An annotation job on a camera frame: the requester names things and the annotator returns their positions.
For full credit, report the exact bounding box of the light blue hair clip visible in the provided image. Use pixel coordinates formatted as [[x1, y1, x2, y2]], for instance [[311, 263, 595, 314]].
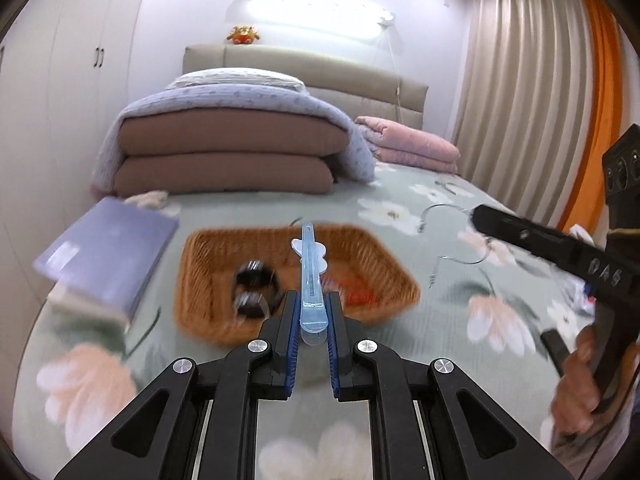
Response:
[[291, 221, 331, 346]]

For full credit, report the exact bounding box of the person's right forearm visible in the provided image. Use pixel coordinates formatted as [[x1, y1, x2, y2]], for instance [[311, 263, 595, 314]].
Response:
[[542, 405, 636, 480]]

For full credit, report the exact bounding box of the pink folded blanket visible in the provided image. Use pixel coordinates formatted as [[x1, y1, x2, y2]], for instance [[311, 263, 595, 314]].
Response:
[[355, 116, 461, 177]]

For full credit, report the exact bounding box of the white pillow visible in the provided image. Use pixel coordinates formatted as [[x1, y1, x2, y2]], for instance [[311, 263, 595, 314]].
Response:
[[167, 70, 306, 93]]

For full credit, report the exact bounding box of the beige padded headboard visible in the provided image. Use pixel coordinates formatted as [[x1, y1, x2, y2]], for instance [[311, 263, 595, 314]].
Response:
[[182, 44, 430, 128]]

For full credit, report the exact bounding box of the brown wicker basket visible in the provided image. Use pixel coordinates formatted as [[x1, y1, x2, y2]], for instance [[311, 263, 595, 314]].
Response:
[[172, 225, 422, 346]]

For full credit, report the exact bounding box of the white wardrobe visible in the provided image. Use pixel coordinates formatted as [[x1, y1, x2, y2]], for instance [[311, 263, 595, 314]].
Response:
[[0, 0, 151, 311]]

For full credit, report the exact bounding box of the beige fluffy cloth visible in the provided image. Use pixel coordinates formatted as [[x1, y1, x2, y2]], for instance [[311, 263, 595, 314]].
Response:
[[125, 190, 170, 209]]

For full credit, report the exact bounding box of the black wristwatch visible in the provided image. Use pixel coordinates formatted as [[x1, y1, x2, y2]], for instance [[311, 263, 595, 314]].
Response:
[[232, 259, 282, 320]]

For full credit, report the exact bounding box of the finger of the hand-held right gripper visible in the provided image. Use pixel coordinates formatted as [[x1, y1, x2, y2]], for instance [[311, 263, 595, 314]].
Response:
[[471, 204, 596, 273]]

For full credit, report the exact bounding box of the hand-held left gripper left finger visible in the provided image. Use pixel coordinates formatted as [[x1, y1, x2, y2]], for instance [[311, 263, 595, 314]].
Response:
[[52, 290, 302, 480]]

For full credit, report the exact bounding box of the orange plush toy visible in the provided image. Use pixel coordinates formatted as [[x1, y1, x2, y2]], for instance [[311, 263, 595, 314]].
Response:
[[227, 25, 261, 46]]

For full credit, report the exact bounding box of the blue book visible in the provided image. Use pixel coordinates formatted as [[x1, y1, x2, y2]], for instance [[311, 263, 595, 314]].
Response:
[[32, 196, 181, 323]]

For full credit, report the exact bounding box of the folded brown purple quilt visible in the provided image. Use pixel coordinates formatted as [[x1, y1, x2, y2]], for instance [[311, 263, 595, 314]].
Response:
[[91, 84, 377, 193]]

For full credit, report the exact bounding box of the bright wall light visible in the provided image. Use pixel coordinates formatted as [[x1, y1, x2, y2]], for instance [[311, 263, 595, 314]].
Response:
[[245, 0, 396, 41]]

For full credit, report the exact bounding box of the black smartphone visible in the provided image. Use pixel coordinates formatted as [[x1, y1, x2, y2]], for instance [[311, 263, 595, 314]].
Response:
[[541, 329, 571, 376]]

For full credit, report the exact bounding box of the white wall cable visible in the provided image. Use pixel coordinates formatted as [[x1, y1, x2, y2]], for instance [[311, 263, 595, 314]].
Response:
[[382, 25, 406, 123]]

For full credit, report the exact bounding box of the green floral bedspread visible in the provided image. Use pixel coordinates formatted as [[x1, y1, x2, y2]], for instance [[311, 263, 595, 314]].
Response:
[[10, 160, 616, 480]]

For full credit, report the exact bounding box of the orange curtain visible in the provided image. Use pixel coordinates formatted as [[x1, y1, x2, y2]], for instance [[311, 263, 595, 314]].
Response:
[[557, 0, 628, 233]]

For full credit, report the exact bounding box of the beige curtain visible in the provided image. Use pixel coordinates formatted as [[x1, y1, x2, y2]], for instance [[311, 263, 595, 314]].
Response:
[[452, 0, 601, 231]]

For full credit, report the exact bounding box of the red cord bracelet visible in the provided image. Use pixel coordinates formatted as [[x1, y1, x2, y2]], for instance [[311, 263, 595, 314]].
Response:
[[325, 280, 373, 306]]

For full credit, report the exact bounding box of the person's right hand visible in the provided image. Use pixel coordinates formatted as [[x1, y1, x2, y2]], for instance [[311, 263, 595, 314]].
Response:
[[550, 322, 601, 436]]

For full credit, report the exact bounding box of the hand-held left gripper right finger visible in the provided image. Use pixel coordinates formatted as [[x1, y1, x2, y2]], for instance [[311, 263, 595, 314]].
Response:
[[326, 290, 576, 480]]

